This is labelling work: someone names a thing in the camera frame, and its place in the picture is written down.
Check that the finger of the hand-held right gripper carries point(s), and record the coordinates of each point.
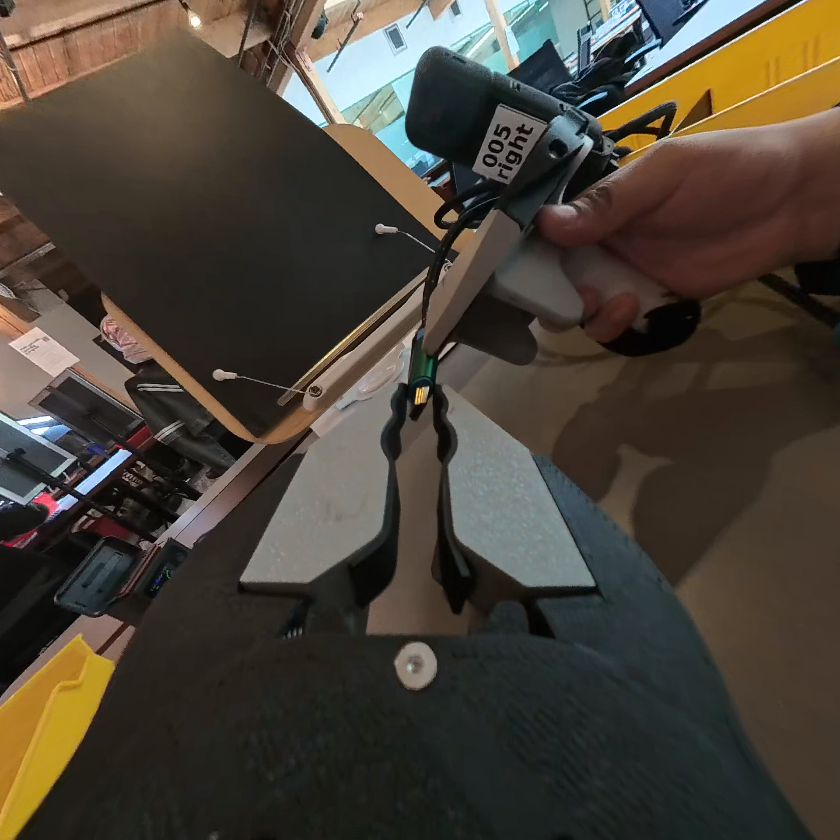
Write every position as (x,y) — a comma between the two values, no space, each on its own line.
(472,275)
(505,334)

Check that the person's right hand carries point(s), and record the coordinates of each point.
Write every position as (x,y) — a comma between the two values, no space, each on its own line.
(709,197)

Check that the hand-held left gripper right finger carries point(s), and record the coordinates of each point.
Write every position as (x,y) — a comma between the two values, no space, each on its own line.
(518,518)

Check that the white paper notice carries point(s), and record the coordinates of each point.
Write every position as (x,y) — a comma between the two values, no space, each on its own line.
(43,351)

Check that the black power bank with display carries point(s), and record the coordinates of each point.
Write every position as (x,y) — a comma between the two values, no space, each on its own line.
(111,577)

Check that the wooden board with black panel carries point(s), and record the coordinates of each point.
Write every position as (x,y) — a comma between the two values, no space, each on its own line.
(197,229)

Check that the black mesh office chair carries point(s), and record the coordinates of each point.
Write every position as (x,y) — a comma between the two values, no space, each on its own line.
(541,65)
(610,65)

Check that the yellow plastic bin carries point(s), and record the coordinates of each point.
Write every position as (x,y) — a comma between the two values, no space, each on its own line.
(754,72)
(46,735)

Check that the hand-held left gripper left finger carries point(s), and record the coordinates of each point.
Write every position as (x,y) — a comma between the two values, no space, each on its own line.
(315,518)

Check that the grey framed dark panel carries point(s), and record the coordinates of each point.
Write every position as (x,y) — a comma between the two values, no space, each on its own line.
(85,400)
(26,459)

